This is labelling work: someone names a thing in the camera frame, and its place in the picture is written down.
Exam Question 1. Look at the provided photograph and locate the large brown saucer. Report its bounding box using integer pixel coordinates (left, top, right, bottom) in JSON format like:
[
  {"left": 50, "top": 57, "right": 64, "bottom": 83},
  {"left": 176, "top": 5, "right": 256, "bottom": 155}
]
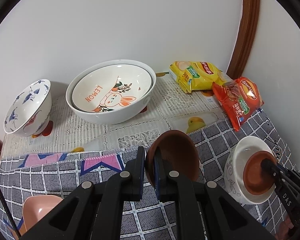
[{"left": 145, "top": 129, "right": 199, "bottom": 186}]

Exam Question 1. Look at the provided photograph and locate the lemon rabbit white bowl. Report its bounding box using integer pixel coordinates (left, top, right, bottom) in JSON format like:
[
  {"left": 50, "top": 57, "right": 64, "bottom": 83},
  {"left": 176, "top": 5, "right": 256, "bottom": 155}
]
[{"left": 71, "top": 64, "right": 152, "bottom": 113}]

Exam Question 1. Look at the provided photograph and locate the blue crane patterned bowl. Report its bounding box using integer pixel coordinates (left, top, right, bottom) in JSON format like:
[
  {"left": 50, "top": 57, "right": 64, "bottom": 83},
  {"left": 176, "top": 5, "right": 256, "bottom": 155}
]
[{"left": 4, "top": 79, "right": 52, "bottom": 137}]

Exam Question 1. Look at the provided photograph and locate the small brown saucer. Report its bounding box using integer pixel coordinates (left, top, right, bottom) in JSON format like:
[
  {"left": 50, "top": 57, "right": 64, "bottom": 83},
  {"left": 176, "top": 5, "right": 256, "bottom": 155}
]
[{"left": 243, "top": 151, "right": 276, "bottom": 195}]

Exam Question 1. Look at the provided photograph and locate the white swirl bowl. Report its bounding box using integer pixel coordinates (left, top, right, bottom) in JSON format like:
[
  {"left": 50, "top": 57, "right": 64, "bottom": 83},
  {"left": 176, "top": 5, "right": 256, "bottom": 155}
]
[{"left": 224, "top": 136, "right": 277, "bottom": 204}]

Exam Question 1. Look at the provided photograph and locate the black cable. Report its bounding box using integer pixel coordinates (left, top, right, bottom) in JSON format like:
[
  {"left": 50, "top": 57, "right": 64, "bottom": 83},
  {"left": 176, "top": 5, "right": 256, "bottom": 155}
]
[{"left": 0, "top": 166, "right": 22, "bottom": 238}]

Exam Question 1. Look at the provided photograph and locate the large white ceramic bowl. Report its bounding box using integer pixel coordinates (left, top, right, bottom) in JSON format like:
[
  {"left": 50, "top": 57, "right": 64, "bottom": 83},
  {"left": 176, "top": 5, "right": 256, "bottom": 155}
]
[{"left": 65, "top": 60, "right": 157, "bottom": 125}]

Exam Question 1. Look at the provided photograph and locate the yellow chips bag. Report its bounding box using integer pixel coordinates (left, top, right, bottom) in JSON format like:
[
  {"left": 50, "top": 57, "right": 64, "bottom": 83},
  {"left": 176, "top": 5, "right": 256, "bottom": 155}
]
[{"left": 169, "top": 61, "right": 226, "bottom": 94}]

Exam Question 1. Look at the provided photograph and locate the newspaper print table cover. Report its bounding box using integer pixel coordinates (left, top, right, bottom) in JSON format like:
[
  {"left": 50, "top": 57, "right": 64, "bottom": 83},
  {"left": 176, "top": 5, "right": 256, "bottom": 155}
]
[{"left": 1, "top": 74, "right": 225, "bottom": 158}]

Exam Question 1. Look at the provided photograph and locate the red chips bag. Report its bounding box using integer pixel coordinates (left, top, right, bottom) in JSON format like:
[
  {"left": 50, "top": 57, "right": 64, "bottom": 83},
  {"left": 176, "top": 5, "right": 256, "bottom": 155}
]
[{"left": 212, "top": 76, "right": 264, "bottom": 132}]

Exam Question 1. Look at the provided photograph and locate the pink square plate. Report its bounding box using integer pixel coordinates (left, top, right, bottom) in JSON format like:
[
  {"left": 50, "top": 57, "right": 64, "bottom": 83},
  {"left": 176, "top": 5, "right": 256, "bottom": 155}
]
[{"left": 23, "top": 195, "right": 63, "bottom": 231}]

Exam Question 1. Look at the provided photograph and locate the grey checked tablecloth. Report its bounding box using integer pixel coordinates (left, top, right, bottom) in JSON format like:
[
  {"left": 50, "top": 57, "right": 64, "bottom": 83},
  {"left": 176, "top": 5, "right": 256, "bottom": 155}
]
[{"left": 0, "top": 109, "right": 295, "bottom": 239}]

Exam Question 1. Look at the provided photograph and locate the brown wooden door frame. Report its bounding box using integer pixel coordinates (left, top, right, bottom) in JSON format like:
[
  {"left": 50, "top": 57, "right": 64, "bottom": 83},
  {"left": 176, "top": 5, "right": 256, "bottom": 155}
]
[{"left": 226, "top": 0, "right": 261, "bottom": 79}]

